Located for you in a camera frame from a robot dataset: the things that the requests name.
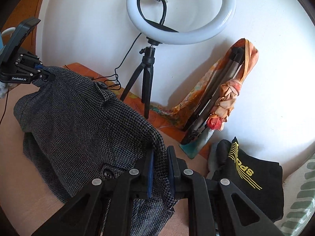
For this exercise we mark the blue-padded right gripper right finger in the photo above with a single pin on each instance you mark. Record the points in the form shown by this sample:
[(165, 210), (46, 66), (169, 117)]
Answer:
[(215, 207)]

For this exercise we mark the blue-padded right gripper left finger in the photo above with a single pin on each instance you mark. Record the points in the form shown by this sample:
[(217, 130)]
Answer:
[(103, 207)]

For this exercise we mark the dark grey tweed shorts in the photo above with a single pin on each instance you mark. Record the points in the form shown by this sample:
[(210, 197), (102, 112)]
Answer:
[(77, 130)]

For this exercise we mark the pink bed blanket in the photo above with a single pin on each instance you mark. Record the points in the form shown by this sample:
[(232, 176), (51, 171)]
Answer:
[(26, 199)]

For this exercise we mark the black folded garment yellow print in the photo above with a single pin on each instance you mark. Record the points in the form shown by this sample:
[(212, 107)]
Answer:
[(259, 180)]

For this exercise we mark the green striped white pillow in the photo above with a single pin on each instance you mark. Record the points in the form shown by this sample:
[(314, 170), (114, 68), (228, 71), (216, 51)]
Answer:
[(298, 200)]

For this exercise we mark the orange floral scarf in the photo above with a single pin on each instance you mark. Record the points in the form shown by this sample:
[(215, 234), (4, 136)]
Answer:
[(229, 92)]

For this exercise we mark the black mini tripod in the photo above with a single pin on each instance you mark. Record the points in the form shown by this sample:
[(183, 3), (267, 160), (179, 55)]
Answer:
[(147, 68)]

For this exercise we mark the folded tripod with grey legs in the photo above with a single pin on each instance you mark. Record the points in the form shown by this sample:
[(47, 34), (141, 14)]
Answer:
[(202, 112)]

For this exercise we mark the white ring light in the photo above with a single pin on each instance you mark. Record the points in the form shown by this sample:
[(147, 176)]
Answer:
[(180, 22)]

